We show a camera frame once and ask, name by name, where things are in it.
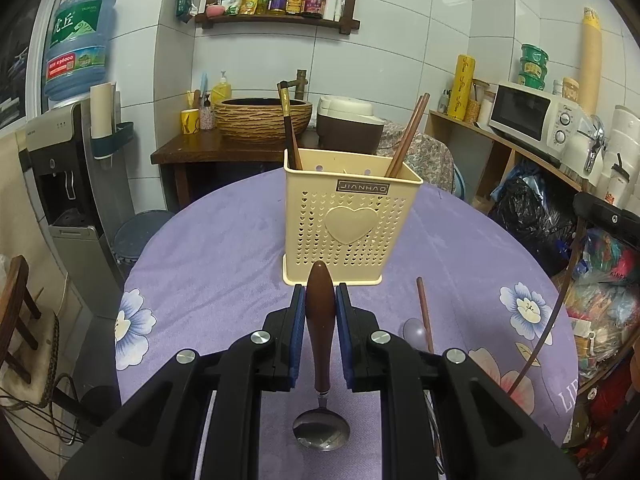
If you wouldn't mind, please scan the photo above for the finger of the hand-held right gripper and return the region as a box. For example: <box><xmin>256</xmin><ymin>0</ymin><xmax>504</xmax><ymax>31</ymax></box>
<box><xmin>572</xmin><ymin>191</ymin><xmax>640</xmax><ymax>241</ymax></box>

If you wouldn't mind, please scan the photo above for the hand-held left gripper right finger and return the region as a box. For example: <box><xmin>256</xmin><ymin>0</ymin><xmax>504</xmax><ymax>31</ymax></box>
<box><xmin>335</xmin><ymin>283</ymin><xmax>581</xmax><ymax>480</ymax></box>

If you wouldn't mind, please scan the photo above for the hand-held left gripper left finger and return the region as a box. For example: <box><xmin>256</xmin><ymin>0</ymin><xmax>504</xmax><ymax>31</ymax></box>
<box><xmin>59</xmin><ymin>284</ymin><xmax>307</xmax><ymax>480</ymax></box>

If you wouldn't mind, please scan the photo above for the brown-handled metal spoon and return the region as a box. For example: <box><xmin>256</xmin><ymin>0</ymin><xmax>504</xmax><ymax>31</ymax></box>
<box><xmin>291</xmin><ymin>261</ymin><xmax>352</xmax><ymax>452</ymax></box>

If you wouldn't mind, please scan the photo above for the cream plastic utensil holder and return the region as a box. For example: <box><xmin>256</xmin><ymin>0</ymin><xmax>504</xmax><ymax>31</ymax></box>
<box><xmin>281</xmin><ymin>148</ymin><xmax>425</xmax><ymax>286</ymax></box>

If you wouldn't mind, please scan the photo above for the dark chopstick with gold end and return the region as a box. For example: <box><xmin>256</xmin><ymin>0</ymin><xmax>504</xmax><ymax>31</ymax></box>
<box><xmin>276</xmin><ymin>81</ymin><xmax>300</xmax><ymax>170</ymax></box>

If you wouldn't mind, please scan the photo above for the white tumbler with red label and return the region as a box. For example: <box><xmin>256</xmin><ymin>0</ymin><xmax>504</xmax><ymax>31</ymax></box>
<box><xmin>602</xmin><ymin>155</ymin><xmax>633</xmax><ymax>208</ymax></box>

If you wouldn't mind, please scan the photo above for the colourful plastic bag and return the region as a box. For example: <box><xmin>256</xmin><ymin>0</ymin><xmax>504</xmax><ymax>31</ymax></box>
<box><xmin>572</xmin><ymin>227</ymin><xmax>640</xmax><ymax>286</ymax></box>

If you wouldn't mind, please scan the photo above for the plain metal spoon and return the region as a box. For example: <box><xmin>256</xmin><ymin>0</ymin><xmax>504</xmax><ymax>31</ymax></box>
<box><xmin>402</xmin><ymin>317</ymin><xmax>431</xmax><ymax>349</ymax></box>

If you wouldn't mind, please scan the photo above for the white electric kettle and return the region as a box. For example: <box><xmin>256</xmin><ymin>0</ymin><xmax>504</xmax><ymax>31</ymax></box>
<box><xmin>570</xmin><ymin>115</ymin><xmax>608</xmax><ymax>186</ymax></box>

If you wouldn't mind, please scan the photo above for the black plastic bag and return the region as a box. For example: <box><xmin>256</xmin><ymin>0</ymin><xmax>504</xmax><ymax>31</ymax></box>
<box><xmin>490</xmin><ymin>162</ymin><xmax>581</xmax><ymax>276</ymax></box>

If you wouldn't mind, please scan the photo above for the clear plastic bag of goods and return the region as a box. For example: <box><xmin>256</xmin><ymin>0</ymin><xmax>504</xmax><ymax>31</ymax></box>
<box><xmin>565</xmin><ymin>280</ymin><xmax>640</xmax><ymax>378</ymax></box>

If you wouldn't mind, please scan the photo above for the purple floral tablecloth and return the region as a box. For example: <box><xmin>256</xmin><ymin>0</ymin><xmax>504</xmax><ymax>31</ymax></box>
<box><xmin>115</xmin><ymin>167</ymin><xmax>581</xmax><ymax>480</ymax></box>

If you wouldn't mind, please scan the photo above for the white microwave oven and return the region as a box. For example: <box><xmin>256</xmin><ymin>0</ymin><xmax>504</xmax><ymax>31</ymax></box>
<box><xmin>487</xmin><ymin>81</ymin><xmax>583</xmax><ymax>158</ymax></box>

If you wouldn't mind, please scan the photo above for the blue plastic basin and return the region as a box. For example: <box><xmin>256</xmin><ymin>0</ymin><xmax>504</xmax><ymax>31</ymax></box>
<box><xmin>450</xmin><ymin>162</ymin><xmax>468</xmax><ymax>201</ymax></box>

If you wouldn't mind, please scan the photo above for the stack of yellow paper cups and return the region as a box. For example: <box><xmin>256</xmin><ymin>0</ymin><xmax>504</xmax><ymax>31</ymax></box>
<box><xmin>577</xmin><ymin>7</ymin><xmax>604</xmax><ymax>116</ymax></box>

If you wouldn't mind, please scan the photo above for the clear jar with yellow contents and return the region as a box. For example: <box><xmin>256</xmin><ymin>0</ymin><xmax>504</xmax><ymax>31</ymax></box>
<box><xmin>465</xmin><ymin>79</ymin><xmax>496</xmax><ymax>126</ymax></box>

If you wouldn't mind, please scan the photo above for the wooden shelf unit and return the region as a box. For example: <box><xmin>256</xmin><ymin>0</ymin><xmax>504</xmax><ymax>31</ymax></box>
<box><xmin>427</xmin><ymin>110</ymin><xmax>640</xmax><ymax>396</ymax></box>

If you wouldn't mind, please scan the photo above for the dark round stool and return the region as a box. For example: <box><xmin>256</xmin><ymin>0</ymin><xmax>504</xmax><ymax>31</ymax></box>
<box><xmin>114</xmin><ymin>210</ymin><xmax>176</xmax><ymax>266</ymax></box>

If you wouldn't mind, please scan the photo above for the floral cloth cover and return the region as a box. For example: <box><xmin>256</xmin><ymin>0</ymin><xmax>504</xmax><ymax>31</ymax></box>
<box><xmin>375</xmin><ymin>120</ymin><xmax>458</xmax><ymax>193</ymax></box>

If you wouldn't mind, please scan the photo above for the yellow cylinder tube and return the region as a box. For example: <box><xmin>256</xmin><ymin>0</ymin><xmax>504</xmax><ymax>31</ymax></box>
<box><xmin>446</xmin><ymin>54</ymin><xmax>475</xmax><ymax>120</ymax></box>

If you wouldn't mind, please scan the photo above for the dark wooden side table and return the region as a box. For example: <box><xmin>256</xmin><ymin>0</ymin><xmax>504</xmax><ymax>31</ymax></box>
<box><xmin>151</xmin><ymin>130</ymin><xmax>321</xmax><ymax>211</ymax></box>

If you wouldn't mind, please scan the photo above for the white and brown rice cooker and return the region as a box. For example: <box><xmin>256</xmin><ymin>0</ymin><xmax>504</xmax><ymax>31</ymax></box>
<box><xmin>316</xmin><ymin>94</ymin><xmax>385</xmax><ymax>153</ymax></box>

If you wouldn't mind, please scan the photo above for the woven brown wash basin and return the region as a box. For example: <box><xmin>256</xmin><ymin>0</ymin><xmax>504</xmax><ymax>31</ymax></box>
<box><xmin>214</xmin><ymin>98</ymin><xmax>313</xmax><ymax>143</ymax></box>

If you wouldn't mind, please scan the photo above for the bamboo faucet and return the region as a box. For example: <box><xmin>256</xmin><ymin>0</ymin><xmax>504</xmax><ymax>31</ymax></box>
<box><xmin>276</xmin><ymin>69</ymin><xmax>310</xmax><ymax>101</ymax></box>

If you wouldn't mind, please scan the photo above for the yellow soap pump bottle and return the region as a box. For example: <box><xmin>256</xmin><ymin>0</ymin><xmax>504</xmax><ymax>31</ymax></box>
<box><xmin>211</xmin><ymin>71</ymin><xmax>232</xmax><ymax>108</ymax></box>

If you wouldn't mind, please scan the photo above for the grey water dispenser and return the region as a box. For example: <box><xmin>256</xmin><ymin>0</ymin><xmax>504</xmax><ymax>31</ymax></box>
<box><xmin>19</xmin><ymin>102</ymin><xmax>126</xmax><ymax>318</ymax></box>

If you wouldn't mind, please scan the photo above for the wooden chair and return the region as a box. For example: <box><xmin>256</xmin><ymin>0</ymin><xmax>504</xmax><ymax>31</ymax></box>
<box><xmin>0</xmin><ymin>255</ymin><xmax>61</xmax><ymax>411</ymax></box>

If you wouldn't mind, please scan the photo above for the white paper cup tube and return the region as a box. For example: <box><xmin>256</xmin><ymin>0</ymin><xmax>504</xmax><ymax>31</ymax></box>
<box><xmin>89</xmin><ymin>80</ymin><xmax>118</xmax><ymax>141</ymax></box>

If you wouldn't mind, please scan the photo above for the blue water jug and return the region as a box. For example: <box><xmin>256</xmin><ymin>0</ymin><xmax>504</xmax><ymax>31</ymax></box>
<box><xmin>42</xmin><ymin>0</ymin><xmax>118</xmax><ymax>103</ymax></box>

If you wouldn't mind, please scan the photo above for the window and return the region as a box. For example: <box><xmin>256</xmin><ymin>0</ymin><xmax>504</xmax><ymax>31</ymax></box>
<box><xmin>0</xmin><ymin>0</ymin><xmax>41</xmax><ymax>131</ymax></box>

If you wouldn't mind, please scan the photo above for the teal wall holder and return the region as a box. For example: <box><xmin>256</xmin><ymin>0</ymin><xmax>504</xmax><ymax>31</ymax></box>
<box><xmin>90</xmin><ymin>121</ymin><xmax>135</xmax><ymax>161</ymax></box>

